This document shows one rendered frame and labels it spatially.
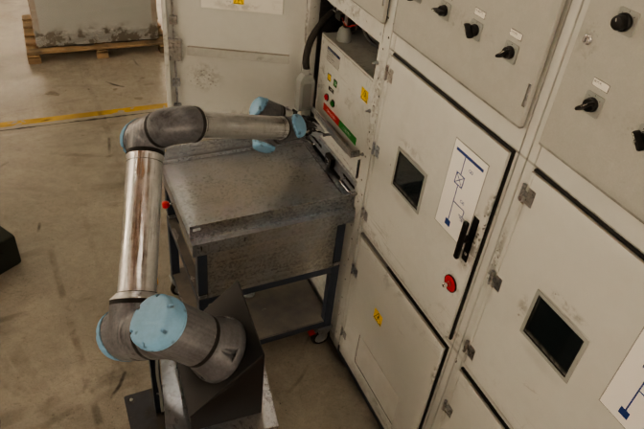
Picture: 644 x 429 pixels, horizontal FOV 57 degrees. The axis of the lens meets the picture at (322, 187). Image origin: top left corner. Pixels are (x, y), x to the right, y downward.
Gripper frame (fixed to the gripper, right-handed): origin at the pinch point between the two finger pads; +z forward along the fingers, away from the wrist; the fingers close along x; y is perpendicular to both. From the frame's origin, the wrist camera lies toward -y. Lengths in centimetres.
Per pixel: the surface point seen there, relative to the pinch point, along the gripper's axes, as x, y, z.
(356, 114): 18.4, 18.7, -4.3
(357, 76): 31.5, 15.2, -11.9
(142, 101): -108, -235, 17
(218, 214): -41, 21, -37
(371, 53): 40.4, 4.2, -3.9
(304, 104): 4.3, -13.3, -5.8
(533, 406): -4, 142, 1
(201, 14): 12, -50, -52
